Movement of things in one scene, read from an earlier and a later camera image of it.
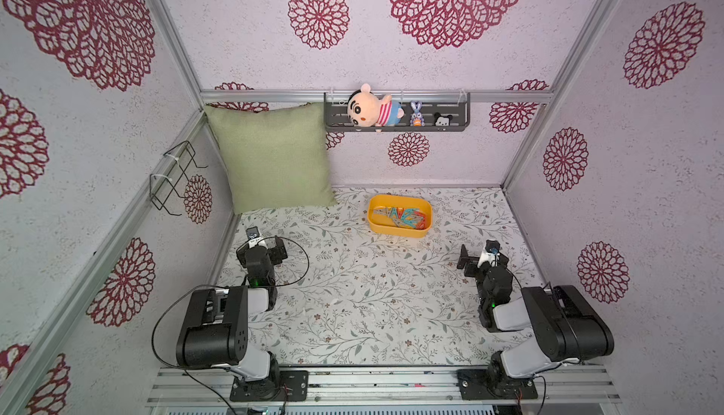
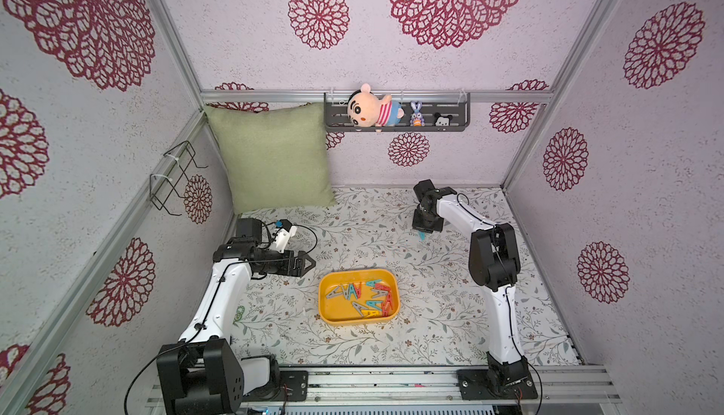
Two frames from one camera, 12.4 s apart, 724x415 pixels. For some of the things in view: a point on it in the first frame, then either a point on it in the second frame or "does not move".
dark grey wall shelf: x=455 y=104 does not move
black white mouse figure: x=442 y=120 does not move
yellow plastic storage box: x=383 y=224 to x=358 y=296
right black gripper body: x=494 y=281 to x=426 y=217
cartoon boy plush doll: x=366 y=109 does not move
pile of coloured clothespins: x=403 y=217 to x=372 y=308
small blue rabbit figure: x=417 y=119 does not move
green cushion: x=273 y=159 does not move
